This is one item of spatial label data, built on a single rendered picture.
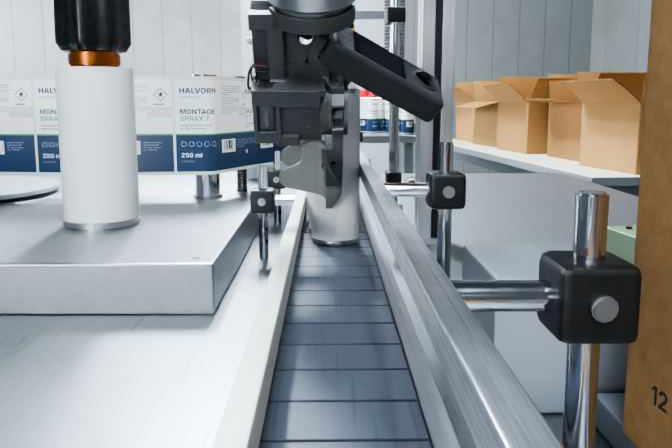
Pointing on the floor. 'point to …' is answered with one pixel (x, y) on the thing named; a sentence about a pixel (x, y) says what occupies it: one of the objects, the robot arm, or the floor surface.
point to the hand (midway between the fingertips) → (335, 196)
